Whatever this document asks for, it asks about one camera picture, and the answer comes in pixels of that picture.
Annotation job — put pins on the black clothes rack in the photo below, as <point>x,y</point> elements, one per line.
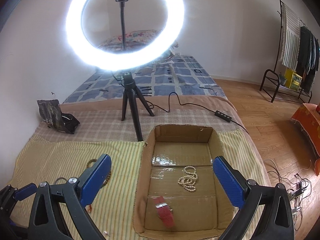
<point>270,83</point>

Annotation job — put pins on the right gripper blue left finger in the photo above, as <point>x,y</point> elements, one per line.
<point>46,218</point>

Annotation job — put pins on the yellow striped cloth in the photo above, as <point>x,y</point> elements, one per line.
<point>113,207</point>

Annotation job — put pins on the blue thin bangle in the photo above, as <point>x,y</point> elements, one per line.
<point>60,180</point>

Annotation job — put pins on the orange cloth covered stool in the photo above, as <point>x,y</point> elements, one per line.
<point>307,115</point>

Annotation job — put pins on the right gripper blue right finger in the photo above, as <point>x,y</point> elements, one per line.
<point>276,221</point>

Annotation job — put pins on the blue patterned bedsheet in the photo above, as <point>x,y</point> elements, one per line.
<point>182,75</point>

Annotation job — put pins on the red strap watch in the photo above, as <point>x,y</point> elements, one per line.
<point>164,212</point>

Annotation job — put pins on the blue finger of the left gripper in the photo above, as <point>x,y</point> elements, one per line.
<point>25,192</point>

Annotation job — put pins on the dark hanging clothes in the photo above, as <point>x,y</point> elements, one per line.
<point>308,59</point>

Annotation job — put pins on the white ring light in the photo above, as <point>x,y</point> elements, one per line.
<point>104,60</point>

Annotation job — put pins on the cardboard box tray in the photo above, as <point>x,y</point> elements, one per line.
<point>177,164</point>

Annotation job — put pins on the black snack bag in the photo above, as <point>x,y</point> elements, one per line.
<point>52,115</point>

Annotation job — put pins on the yellow box on rack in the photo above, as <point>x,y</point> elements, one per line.
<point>293,80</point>

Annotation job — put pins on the black tripod stand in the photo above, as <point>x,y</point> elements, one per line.
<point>131,92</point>

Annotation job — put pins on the beige plaid blanket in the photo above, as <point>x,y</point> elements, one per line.
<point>101,120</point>

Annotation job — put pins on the floral folded quilt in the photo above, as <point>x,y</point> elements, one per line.
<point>138,37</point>

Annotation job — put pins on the white striped hanging towel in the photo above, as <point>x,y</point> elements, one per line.
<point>290,38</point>

